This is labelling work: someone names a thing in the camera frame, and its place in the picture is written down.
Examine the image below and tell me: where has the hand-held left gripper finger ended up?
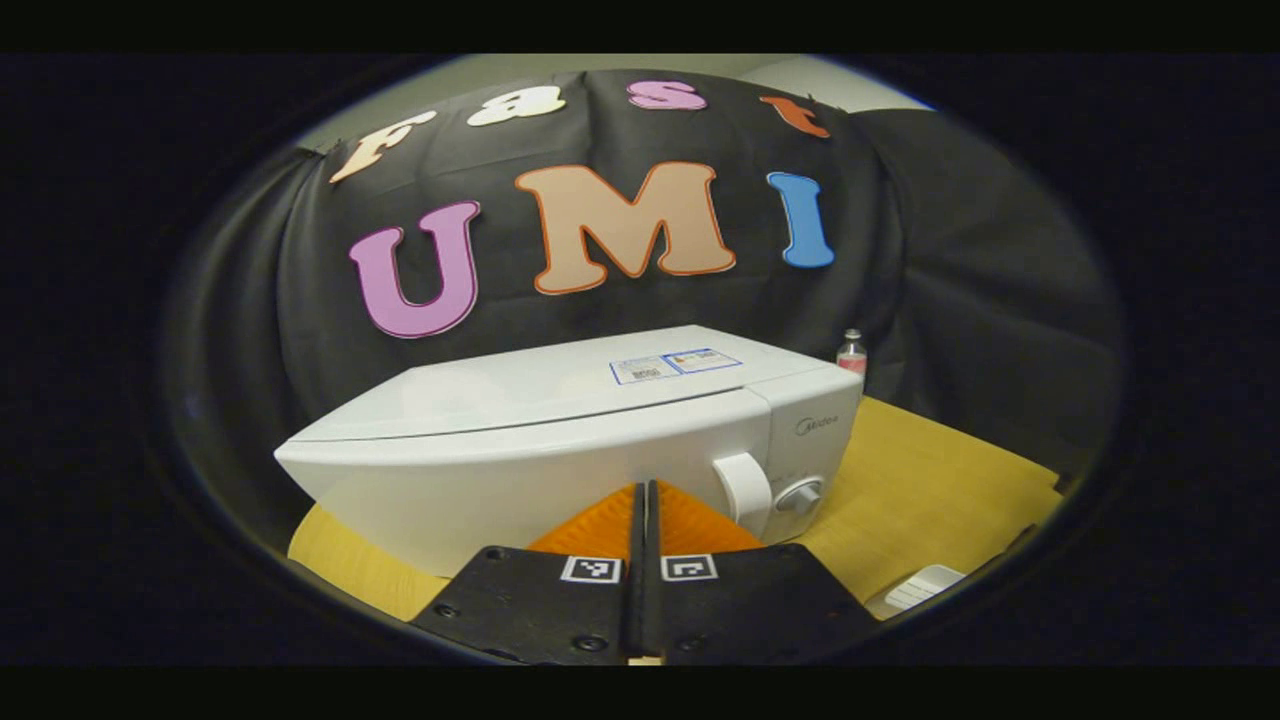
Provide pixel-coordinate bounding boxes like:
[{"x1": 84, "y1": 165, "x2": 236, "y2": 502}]
[
  {"x1": 408, "y1": 480, "x2": 649, "y2": 667},
  {"x1": 645, "y1": 479, "x2": 883, "y2": 667}
]

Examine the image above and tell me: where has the white microwave oven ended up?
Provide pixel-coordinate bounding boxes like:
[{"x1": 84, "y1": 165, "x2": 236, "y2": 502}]
[{"x1": 272, "y1": 324, "x2": 867, "y2": 581}]

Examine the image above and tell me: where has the white plate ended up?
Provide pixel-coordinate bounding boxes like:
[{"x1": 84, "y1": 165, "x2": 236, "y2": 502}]
[{"x1": 865, "y1": 563, "x2": 968, "y2": 621}]

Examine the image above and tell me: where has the small bottle with pink label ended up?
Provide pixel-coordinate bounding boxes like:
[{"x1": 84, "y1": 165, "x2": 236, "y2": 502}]
[{"x1": 836, "y1": 328, "x2": 869, "y2": 393}]

